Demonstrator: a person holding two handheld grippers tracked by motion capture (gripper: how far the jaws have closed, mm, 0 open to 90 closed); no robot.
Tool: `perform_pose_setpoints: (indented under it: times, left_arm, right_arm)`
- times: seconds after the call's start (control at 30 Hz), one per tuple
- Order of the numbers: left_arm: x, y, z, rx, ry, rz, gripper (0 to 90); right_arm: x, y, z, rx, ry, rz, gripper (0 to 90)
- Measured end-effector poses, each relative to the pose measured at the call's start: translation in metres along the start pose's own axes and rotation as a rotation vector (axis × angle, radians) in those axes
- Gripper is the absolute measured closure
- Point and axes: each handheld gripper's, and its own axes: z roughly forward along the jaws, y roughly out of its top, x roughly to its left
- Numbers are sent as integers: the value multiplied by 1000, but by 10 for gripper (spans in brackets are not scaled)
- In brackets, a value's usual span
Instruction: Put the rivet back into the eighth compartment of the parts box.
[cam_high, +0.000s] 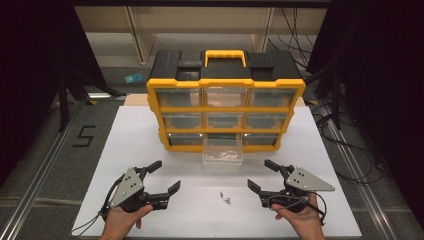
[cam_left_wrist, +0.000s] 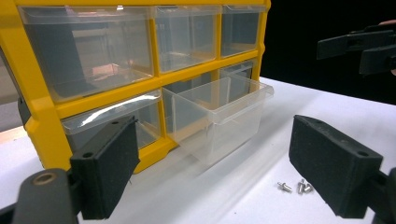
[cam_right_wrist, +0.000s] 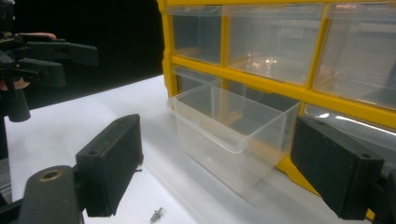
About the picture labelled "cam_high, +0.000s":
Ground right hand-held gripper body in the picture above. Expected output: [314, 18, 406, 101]
[259, 166, 336, 214]

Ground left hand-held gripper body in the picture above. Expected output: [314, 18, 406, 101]
[107, 167, 169, 214]

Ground clear plastic drawer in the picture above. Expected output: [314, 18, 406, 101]
[201, 137, 244, 167]

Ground yellow black organizer cabinet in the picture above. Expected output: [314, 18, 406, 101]
[146, 49, 307, 154]

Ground person's left hand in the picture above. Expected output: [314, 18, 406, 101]
[99, 203, 155, 240]

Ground person's right hand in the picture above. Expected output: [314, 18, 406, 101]
[270, 194, 327, 240]

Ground heap of small screws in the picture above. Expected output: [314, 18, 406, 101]
[215, 150, 240, 160]

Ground white table board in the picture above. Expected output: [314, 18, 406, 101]
[71, 105, 363, 239]

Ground grid of closed clear drawers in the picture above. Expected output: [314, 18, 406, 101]
[154, 87, 297, 147]

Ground black metal stand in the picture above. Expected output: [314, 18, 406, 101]
[57, 70, 127, 133]
[304, 63, 345, 131]

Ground blue card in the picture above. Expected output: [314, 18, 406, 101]
[124, 73, 144, 85]

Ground black curtain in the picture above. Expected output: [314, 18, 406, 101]
[0, 0, 113, 189]
[305, 0, 424, 231]

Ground beige desk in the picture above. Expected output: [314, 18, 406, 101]
[74, 5, 328, 67]

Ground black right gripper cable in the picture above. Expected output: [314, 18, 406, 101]
[265, 190, 328, 227]

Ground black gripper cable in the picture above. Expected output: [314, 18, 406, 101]
[265, 190, 328, 227]
[70, 174, 126, 235]

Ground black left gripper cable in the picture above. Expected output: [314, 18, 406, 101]
[70, 174, 126, 235]

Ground aluminium floor rail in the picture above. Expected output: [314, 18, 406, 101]
[319, 103, 398, 240]
[0, 99, 88, 240]

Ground black floor cables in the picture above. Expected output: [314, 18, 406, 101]
[313, 102, 390, 185]

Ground silver metal bracket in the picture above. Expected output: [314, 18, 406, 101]
[87, 92, 113, 100]

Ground black hanging cables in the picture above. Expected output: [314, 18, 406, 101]
[267, 7, 317, 69]

